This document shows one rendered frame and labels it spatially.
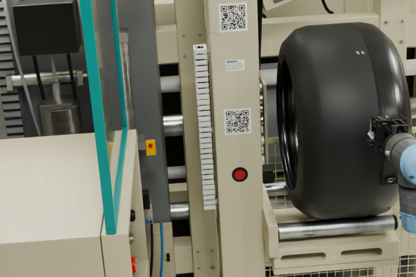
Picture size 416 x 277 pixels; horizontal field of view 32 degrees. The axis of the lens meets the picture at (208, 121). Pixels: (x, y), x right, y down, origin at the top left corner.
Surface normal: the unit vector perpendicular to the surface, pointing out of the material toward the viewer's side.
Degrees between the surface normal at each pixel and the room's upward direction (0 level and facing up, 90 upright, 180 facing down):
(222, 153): 90
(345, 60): 37
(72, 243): 90
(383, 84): 52
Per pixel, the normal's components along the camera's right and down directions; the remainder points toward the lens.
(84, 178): -0.05, -0.94
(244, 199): 0.07, 0.34
